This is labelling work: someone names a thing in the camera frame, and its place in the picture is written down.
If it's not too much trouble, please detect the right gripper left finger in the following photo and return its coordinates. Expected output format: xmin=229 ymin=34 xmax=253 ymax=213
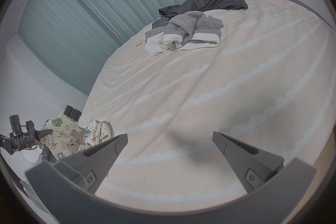
xmin=56 ymin=134 xmax=128 ymax=193

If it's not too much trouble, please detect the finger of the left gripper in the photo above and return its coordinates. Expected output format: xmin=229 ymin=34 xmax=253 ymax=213
xmin=35 ymin=128 xmax=53 ymax=140

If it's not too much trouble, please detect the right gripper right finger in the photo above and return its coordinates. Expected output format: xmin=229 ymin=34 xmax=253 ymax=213
xmin=212 ymin=131 xmax=285 ymax=193

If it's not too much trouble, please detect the white printed pyjama top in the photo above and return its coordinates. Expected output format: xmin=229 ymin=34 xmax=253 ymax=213
xmin=41 ymin=112 xmax=114 ymax=163

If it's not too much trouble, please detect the bed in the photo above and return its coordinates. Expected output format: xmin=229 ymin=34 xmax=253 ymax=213
xmin=77 ymin=0 xmax=336 ymax=201

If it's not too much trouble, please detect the black chest of drawers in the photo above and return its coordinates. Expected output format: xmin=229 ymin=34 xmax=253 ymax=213
xmin=64 ymin=105 xmax=82 ymax=123

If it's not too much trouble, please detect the grey and white sweater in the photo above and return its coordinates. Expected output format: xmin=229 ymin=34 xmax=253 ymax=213
xmin=144 ymin=11 xmax=224 ymax=56

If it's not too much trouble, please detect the dark grey garment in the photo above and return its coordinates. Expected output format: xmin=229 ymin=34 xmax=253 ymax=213
xmin=152 ymin=9 xmax=175 ymax=30

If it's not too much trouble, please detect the black garment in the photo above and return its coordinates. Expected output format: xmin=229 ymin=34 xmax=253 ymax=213
xmin=158 ymin=0 xmax=249 ymax=19

